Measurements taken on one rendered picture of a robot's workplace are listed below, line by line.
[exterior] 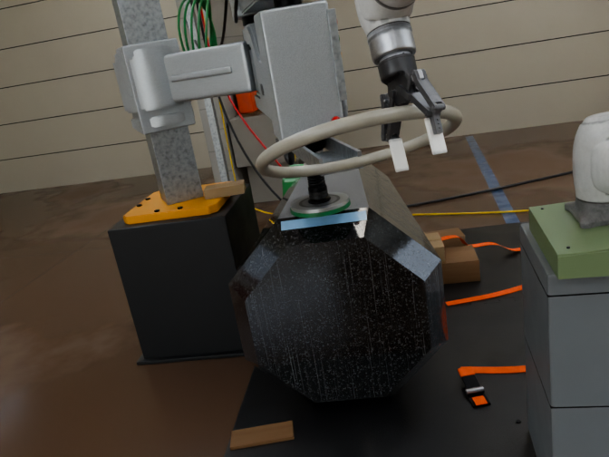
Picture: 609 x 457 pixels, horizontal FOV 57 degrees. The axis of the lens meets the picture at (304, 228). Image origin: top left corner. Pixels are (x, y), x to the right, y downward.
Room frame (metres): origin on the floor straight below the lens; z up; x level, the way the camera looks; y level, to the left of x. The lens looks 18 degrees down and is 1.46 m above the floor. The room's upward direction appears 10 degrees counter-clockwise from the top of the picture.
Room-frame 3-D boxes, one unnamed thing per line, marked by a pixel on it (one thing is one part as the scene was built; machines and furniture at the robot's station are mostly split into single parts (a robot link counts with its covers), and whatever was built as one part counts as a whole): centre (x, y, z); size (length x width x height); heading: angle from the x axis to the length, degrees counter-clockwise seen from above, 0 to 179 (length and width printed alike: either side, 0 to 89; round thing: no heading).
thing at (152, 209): (2.90, 0.61, 0.76); 0.49 x 0.49 x 0.05; 81
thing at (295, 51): (2.05, -0.06, 1.34); 0.36 x 0.22 x 0.45; 7
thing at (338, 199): (1.97, -0.07, 0.89); 0.21 x 0.21 x 0.01
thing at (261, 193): (5.93, 0.10, 0.43); 1.30 x 0.62 x 0.86; 167
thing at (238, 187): (2.81, 0.36, 0.81); 0.20 x 0.10 x 0.05; 89
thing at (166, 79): (2.82, 0.42, 1.38); 0.74 x 0.34 x 0.25; 65
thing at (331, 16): (1.92, -0.19, 1.39); 0.08 x 0.03 x 0.28; 7
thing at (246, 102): (5.86, 0.33, 1.00); 0.50 x 0.22 x 0.33; 167
